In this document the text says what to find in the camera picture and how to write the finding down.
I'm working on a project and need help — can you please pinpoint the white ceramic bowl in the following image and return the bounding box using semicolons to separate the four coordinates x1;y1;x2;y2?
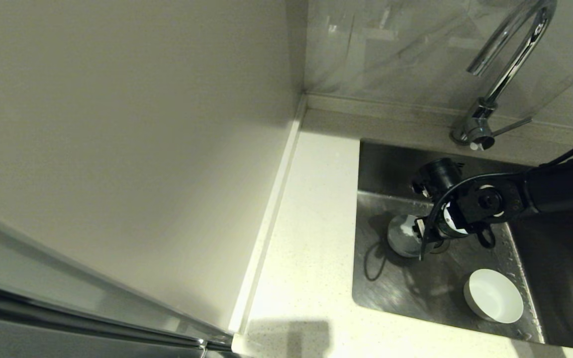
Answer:
387;214;429;259
463;268;524;324

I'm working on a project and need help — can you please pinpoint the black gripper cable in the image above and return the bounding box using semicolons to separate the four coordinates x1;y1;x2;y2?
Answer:
418;172;521;262

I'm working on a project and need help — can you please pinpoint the metal door handle bar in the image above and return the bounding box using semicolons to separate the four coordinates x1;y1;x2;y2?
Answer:
0;281;235;351

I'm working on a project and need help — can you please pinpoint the white appliance side panel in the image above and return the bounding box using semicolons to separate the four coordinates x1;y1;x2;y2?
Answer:
0;0;308;335

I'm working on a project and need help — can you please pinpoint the chrome gooseneck faucet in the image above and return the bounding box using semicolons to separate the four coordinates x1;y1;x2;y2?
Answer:
451;0;558;151

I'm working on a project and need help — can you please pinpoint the stainless steel sink basin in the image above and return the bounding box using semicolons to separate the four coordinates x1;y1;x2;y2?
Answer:
352;139;573;353

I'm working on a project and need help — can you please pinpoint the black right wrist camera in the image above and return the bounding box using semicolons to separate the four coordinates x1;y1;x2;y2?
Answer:
411;158;466;201

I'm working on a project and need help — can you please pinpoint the chrome faucet lever handle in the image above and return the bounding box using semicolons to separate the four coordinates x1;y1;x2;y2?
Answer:
490;117;534;137

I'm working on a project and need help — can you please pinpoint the grey steel appliance door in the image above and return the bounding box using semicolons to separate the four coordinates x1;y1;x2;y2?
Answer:
0;199;255;358

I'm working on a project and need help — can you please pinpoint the white edge trim strip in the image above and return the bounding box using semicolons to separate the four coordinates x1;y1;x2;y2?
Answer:
228;95;308;345

